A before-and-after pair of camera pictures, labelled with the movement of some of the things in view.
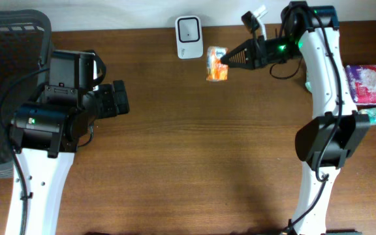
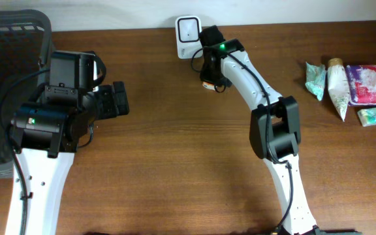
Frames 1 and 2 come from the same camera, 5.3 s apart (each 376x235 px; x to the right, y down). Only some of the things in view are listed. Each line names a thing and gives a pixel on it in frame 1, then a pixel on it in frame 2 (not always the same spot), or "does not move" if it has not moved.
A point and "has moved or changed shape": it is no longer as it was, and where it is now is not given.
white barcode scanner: x=188 y=33 does not move
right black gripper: x=258 y=53 → x=206 y=75
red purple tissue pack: x=369 y=84 does not move
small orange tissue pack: x=216 y=70 has moved or changed shape
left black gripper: x=111 y=108 does not move
